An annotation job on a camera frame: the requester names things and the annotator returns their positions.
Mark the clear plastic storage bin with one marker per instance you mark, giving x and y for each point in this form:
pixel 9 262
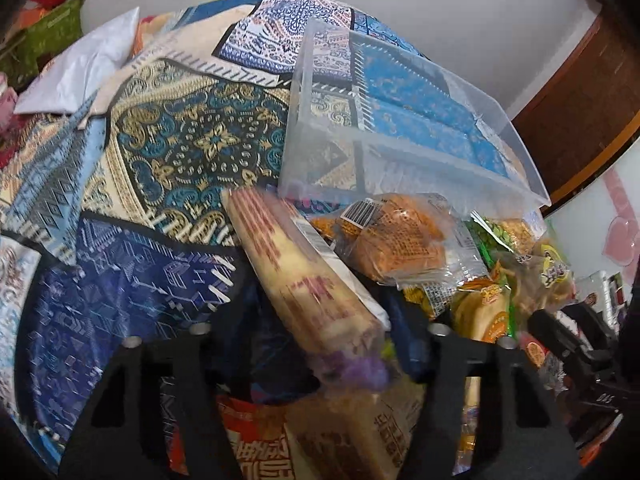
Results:
pixel 369 118

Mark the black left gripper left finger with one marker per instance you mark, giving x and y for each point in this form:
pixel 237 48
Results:
pixel 120 432

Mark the clear bag orange pastry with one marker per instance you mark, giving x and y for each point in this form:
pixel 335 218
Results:
pixel 400 239

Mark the beige red biscuit pack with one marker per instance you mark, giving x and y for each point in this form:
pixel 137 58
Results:
pixel 339 326

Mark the pink plush toy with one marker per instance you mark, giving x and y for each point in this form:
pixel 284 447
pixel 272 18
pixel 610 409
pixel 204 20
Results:
pixel 8 98

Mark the green storage box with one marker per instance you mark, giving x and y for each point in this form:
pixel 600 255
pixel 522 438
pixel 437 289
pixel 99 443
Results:
pixel 29 50

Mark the brown wooden door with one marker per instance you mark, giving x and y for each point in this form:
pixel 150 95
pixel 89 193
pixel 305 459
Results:
pixel 587 114

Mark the green pea snack bag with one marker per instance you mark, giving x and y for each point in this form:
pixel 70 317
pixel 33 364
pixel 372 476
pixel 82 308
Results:
pixel 503 240

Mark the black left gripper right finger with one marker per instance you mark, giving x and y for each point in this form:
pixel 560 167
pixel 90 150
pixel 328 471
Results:
pixel 519 433

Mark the patchwork patterned bedspread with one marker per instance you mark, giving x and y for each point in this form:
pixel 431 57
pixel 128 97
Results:
pixel 115 226

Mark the red orange snack bag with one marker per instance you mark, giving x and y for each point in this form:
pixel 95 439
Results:
pixel 260 442

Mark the white plastic bag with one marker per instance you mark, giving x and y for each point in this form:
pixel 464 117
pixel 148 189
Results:
pixel 74 75

